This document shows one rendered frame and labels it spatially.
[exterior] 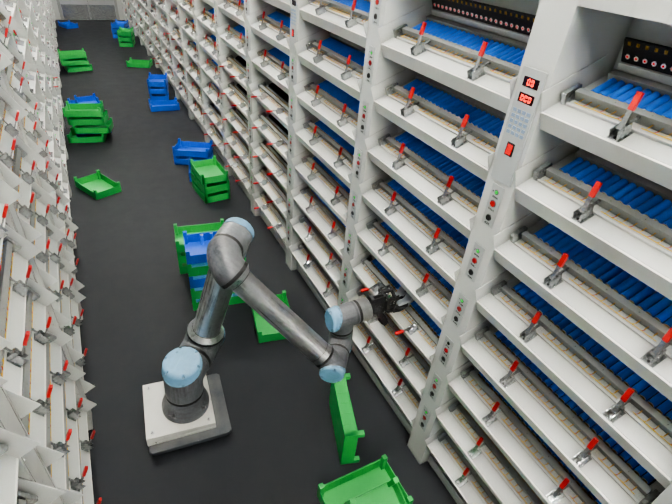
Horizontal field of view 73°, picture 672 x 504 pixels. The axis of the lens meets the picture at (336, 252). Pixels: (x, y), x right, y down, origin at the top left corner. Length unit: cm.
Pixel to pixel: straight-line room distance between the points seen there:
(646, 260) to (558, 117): 35
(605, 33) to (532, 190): 37
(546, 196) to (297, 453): 142
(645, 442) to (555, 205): 56
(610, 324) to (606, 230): 22
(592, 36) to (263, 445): 179
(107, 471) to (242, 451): 51
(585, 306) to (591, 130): 40
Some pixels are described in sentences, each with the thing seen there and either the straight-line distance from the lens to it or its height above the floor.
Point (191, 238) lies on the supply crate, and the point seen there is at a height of 35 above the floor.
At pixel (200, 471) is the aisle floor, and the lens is 206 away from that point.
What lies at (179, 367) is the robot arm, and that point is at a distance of 189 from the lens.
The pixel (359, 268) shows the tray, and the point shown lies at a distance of 207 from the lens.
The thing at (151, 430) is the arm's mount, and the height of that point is 11.
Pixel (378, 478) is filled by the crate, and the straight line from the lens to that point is 205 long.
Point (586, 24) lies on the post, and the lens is 119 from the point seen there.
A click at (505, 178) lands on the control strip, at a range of 126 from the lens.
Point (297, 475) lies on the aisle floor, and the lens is 203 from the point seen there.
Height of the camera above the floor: 178
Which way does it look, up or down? 35 degrees down
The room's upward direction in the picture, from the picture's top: 6 degrees clockwise
